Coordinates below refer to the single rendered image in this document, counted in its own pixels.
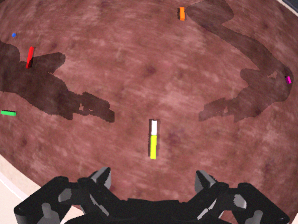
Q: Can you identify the red rod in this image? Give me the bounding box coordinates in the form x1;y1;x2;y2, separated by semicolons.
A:
26;47;34;69

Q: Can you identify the orange rod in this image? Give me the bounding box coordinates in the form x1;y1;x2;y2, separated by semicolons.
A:
180;7;185;21

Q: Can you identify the small magenta block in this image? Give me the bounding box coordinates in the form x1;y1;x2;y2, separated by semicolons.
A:
286;77;291;84

